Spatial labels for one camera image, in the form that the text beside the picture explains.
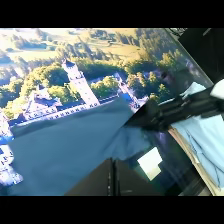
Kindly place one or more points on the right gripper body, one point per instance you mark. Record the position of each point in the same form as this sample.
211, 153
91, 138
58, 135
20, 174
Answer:
181, 110

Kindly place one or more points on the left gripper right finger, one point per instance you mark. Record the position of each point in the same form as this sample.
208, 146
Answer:
133, 183

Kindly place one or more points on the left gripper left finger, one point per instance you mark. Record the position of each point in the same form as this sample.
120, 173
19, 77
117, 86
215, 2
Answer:
98, 180

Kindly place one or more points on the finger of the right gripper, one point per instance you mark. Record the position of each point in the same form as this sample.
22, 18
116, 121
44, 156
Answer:
145, 116

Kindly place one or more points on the blue T-shirt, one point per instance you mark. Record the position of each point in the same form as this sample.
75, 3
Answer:
60, 150

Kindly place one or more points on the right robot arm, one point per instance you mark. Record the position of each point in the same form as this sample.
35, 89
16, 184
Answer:
218, 95

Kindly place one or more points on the light blue garment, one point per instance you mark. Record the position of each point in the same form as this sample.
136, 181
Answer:
206, 140

